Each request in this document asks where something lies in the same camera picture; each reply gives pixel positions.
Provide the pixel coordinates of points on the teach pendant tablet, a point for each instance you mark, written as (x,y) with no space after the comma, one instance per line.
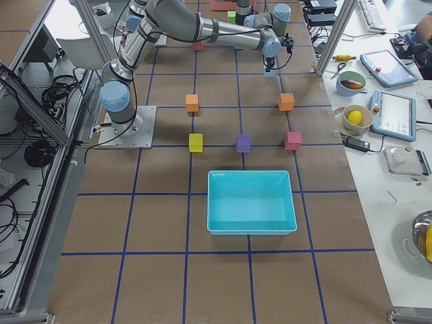
(394,115)
(387,68)

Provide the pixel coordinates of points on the kitchen scale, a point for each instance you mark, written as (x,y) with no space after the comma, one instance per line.
(406,161)

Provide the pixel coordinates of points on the black power adapter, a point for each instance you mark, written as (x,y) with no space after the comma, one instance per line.
(356,144)

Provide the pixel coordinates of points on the bowl with dark fruit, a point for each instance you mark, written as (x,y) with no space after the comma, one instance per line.
(349,83)

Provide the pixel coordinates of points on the black electronics box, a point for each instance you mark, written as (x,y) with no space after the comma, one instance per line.
(319,12)

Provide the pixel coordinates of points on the white keyboard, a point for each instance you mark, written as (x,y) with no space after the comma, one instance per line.
(371,16)

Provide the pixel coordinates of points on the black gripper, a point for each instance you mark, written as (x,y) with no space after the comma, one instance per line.
(269,62)

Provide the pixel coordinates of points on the pink plastic bin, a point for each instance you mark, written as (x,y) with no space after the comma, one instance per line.
(223,5)

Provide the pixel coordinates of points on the bowl with yellow lemon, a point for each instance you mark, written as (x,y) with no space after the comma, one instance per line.
(367,120)

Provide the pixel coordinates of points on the yellow lemon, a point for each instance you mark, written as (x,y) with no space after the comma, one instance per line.
(355,117)

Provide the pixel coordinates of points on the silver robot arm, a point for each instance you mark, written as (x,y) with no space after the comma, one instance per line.
(253,31)

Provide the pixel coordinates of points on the turquoise plastic bin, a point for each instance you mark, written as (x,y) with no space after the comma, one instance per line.
(257,202)

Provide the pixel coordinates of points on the orange foam block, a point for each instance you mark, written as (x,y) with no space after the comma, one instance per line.
(192,103)
(286,102)

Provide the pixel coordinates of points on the pink foam block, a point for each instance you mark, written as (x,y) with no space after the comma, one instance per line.
(292,141)
(198,46)

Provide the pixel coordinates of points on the green foam block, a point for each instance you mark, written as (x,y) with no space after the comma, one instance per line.
(231,17)

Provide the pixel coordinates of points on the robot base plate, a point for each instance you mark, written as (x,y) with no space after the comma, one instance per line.
(126,136)

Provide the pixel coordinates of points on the yellow foam block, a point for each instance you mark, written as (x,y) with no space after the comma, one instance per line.
(195,142)

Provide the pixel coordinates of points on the scissors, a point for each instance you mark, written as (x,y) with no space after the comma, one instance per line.
(340,67)

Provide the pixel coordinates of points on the metal bowl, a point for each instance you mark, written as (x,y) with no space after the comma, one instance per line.
(418,245)

